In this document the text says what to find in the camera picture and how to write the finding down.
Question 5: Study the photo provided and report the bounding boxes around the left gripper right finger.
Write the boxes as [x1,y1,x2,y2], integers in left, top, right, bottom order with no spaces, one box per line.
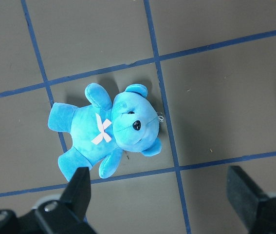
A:
[226,166,276,234]

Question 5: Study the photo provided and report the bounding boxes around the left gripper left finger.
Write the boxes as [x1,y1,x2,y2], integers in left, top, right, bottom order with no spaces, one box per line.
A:
[0,167,95,234]

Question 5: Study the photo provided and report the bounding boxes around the blue teddy bear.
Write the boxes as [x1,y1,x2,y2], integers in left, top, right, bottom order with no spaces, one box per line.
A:
[48,83,162,181]

